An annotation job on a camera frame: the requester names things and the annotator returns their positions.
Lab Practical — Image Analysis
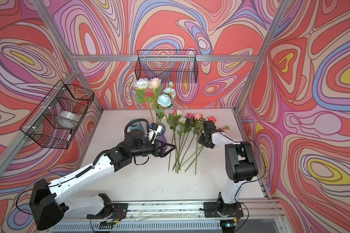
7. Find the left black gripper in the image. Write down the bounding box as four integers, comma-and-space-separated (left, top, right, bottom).
130, 139, 176, 159

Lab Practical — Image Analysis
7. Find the peach peony flower stem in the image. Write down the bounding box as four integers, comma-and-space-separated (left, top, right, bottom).
182, 116, 230, 171

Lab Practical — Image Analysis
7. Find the teal peony flower stem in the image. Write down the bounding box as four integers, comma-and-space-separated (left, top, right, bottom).
154, 82, 177, 123

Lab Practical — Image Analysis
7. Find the white blue rose stem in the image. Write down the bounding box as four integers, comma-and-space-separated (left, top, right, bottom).
133, 78, 154, 122

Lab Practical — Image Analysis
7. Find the purple blue glass vase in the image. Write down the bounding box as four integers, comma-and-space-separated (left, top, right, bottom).
156, 123, 167, 142

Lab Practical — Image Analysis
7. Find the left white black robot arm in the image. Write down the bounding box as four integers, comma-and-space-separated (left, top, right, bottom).
29, 118, 176, 231

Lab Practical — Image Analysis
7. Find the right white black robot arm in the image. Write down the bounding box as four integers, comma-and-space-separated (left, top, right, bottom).
198, 120, 259, 219

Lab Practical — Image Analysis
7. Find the teal ceramic cylinder vase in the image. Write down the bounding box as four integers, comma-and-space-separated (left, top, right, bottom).
128, 119, 145, 133

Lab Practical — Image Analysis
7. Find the pink rosebud spray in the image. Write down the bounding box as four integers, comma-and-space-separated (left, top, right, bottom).
174, 113, 204, 173

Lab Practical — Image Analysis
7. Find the small white pink rose spray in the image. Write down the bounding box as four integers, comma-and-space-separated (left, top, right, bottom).
166, 110, 182, 173

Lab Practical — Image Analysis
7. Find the silver tape roll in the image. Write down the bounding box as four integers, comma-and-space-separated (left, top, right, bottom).
58, 111, 80, 122

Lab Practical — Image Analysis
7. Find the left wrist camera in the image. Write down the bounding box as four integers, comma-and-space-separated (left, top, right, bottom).
148, 123, 163, 144

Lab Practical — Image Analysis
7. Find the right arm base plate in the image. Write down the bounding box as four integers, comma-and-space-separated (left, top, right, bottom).
200, 202, 244, 219

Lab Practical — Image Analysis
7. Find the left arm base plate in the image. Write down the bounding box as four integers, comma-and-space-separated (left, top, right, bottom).
87, 203, 128, 220

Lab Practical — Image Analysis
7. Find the black wire basket back wall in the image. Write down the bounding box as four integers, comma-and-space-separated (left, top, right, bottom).
135, 49, 198, 83

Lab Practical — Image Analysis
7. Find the black wire basket wall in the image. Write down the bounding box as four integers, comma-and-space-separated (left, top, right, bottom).
19, 80, 94, 149
135, 49, 198, 83

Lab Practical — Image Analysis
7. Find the aluminium front rail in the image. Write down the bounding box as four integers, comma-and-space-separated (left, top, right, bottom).
49, 199, 284, 222

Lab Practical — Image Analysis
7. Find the black wire basket left wall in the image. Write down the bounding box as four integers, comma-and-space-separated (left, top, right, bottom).
19, 80, 94, 149

